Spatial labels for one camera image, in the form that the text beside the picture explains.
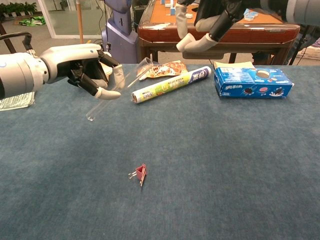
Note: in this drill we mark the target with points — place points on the orange snack pouch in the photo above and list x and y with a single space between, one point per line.
170 68

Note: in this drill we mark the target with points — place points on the wooden pole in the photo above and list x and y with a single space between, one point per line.
80 25

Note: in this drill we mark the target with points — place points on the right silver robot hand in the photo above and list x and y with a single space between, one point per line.
225 15

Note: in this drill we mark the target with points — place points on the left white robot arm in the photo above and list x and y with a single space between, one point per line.
20 72

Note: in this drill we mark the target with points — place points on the red binder clip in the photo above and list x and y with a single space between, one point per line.
140 171

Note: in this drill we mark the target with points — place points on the clear plastic tube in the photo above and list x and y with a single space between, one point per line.
98 109

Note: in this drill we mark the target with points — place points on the blue cookie box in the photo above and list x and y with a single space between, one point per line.
240 85

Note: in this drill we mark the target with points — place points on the blue-grey machine base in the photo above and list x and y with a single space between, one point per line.
120 42

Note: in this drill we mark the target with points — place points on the white plastic basket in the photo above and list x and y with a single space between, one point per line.
312 53

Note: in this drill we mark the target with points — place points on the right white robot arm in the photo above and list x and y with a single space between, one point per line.
302 11

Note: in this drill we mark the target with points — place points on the brown mahjong table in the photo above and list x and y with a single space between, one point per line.
160 32

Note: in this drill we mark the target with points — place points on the white blue mahjong tile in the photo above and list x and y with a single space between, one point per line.
249 17
190 16
172 11

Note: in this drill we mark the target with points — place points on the green potted plants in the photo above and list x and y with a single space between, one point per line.
17 7

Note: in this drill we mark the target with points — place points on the green bag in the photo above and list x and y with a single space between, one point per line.
32 21

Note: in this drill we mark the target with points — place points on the blue felt table mat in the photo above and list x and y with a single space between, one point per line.
175 212

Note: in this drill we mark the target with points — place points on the beige plastic container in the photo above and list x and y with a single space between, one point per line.
109 72

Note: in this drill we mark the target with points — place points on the dark wooden table leg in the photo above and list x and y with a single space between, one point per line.
7 40

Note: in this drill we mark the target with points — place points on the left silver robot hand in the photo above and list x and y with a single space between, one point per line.
70 55

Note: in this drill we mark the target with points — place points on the green cling film roll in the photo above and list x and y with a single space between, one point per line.
170 85

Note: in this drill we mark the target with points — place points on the black tripod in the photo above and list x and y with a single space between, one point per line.
303 40

